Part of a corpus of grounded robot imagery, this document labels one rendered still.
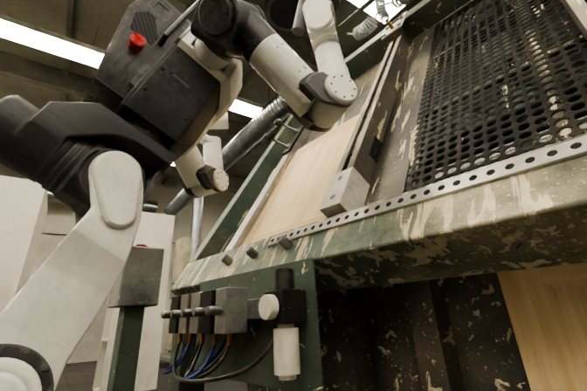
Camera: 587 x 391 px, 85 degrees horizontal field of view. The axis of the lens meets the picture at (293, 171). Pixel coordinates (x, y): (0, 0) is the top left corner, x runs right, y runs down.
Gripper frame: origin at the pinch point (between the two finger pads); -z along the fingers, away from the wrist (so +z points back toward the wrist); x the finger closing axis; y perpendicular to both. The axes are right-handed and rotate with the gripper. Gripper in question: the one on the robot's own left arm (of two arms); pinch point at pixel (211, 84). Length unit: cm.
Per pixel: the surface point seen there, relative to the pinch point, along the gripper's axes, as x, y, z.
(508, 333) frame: 61, 0, 111
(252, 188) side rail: -0.9, -39.8, 29.2
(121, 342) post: -35, -12, 91
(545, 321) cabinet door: 66, 5, 111
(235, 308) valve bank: 11, 9, 97
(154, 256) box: -26, -9, 67
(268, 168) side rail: 7.0, -45.1, 15.6
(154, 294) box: -27, -13, 79
